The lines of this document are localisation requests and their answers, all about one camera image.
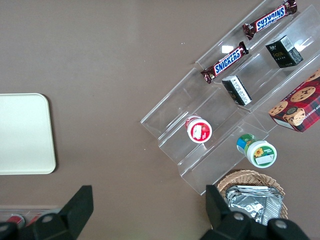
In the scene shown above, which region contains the clear acrylic stepped stand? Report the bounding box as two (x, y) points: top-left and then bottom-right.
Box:
(139, 0), (320, 196)

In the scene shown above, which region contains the red tartan cookie box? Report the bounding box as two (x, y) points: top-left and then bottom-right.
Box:
(267, 68), (320, 133)

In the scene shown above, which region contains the silver foil packet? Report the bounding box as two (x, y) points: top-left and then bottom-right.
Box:
(225, 189), (284, 227)
(233, 185), (277, 194)

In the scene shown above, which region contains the snickers bar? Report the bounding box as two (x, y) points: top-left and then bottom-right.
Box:
(200, 41), (250, 85)
(241, 0), (299, 41)

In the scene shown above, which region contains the cream plastic tray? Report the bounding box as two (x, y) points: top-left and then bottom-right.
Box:
(0, 93), (57, 175)

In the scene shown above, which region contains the red lidded cup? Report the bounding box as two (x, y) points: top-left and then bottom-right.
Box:
(184, 114), (213, 144)

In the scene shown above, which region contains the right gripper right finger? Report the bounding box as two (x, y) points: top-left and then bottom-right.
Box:
(199, 184), (311, 240)

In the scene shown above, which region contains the green lidded cup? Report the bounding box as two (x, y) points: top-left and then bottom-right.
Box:
(236, 133), (278, 169)

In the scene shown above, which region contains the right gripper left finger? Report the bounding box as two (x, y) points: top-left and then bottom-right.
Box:
(0, 184), (95, 240)

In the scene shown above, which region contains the small black box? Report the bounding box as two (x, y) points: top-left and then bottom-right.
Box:
(264, 34), (305, 69)
(221, 74), (253, 107)

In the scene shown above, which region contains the light wicker basket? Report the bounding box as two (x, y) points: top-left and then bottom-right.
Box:
(216, 169), (289, 227)

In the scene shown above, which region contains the clear acrylic bottle rack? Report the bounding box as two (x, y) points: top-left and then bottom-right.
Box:
(0, 204), (62, 227)

